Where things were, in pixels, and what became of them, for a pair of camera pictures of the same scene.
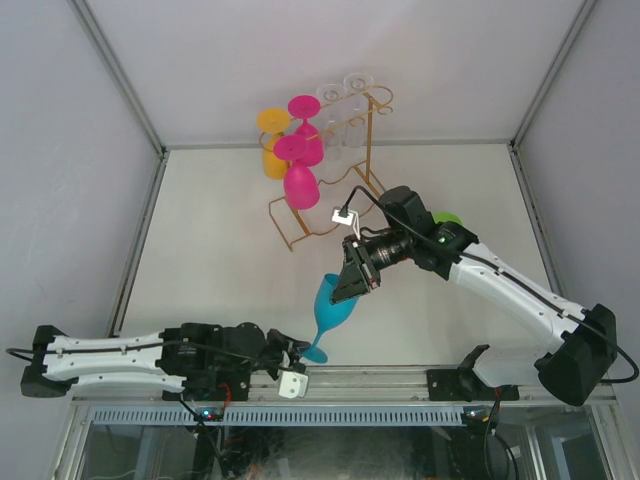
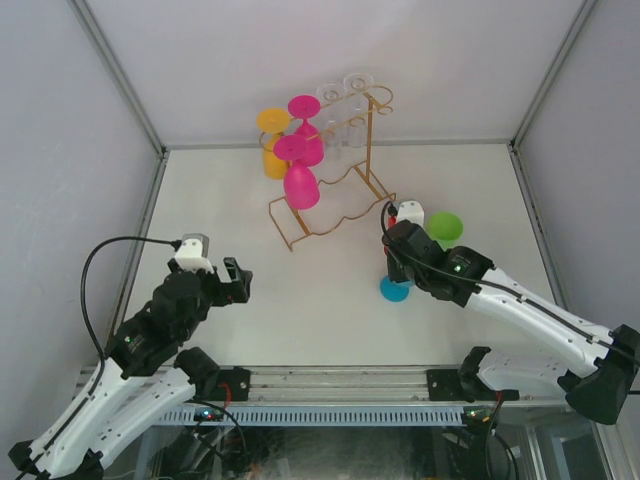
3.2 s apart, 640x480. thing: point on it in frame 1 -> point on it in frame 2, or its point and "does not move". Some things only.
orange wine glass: x=273 y=122 does not move
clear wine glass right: x=356 y=118 does not move
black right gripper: x=358 y=275 -> x=394 y=273
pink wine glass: x=305 y=107 does not move
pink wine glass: x=300 y=182 does not move
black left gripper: x=289 y=350 -> x=236 y=290
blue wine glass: x=327 y=315 -> x=394 y=291
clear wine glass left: x=333 y=129 does not move
